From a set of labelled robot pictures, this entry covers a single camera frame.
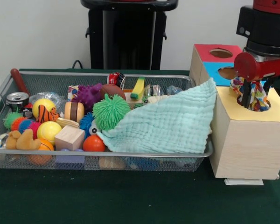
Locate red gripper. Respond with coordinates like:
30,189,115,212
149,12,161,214
234,51,280,109

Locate colourful patterned cloth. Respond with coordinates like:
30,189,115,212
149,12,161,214
230,76,271,112

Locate light blue waffle cloth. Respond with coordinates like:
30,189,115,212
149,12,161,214
97,78,217,154

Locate wooden box with three holes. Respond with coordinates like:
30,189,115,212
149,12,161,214
189,43,280,186

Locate shallow metal mesh bin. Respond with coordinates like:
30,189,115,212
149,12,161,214
0,69,214,173

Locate yellow toy banana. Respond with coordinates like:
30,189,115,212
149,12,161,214
130,76,146,100

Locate large green spiky ball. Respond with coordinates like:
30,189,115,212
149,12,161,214
92,93,131,131

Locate purple rubber toy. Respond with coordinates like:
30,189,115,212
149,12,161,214
72,83,103,112

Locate red orange rubber ball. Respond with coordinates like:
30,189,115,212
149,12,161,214
83,134,106,152

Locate wooden toy burger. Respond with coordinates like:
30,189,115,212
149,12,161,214
64,100,85,123

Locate wooden cube block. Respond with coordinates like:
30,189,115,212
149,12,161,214
55,125,86,151

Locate yellow ball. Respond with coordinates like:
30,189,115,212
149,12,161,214
36,121,63,146

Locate orange plush toy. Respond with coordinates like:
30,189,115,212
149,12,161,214
6,129,42,150

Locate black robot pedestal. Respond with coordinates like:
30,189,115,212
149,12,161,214
80,0,179,70

